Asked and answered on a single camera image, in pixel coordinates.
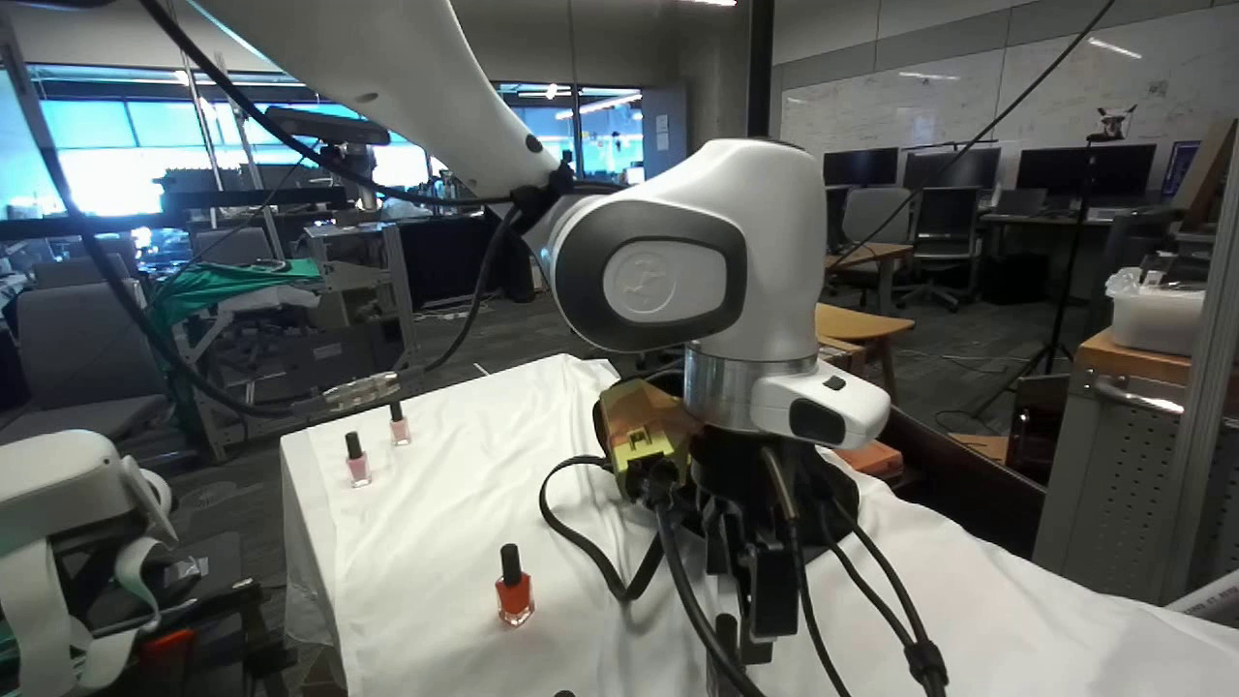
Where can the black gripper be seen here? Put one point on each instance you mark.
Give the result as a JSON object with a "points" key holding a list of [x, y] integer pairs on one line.
{"points": [[764, 493]]}

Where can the dark maroon nail polish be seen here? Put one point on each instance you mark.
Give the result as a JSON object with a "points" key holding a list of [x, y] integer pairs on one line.
{"points": [[727, 630]]}

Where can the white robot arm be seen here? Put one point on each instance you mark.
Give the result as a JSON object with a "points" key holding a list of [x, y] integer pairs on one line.
{"points": [[714, 257]]}

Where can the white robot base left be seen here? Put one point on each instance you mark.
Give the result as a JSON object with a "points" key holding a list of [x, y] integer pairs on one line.
{"points": [[61, 487]]}

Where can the large orange nail polish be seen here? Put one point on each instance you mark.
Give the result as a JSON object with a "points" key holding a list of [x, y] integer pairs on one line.
{"points": [[511, 590]]}

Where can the pink nail polish back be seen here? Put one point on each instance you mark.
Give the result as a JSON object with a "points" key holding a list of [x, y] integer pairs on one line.
{"points": [[397, 425]]}

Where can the pink nail polish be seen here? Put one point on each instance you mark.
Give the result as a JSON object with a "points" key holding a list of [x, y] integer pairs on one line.
{"points": [[397, 425], [355, 457]]}

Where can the pink nail polish left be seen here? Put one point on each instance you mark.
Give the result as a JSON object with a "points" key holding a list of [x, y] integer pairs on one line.
{"points": [[355, 457]]}

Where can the white tablecloth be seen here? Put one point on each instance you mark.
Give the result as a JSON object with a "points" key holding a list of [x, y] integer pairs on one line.
{"points": [[402, 580]]}

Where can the white metal cabinet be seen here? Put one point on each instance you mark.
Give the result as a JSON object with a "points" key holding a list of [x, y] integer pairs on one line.
{"points": [[1108, 502]]}

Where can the black vertical pole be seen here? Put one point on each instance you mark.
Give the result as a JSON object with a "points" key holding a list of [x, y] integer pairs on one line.
{"points": [[762, 66]]}

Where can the black tripod stand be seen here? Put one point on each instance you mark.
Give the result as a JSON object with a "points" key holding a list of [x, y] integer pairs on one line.
{"points": [[1051, 350]]}

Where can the black bag with strap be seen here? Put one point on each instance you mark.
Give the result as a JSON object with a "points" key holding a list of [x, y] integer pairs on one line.
{"points": [[647, 449]]}

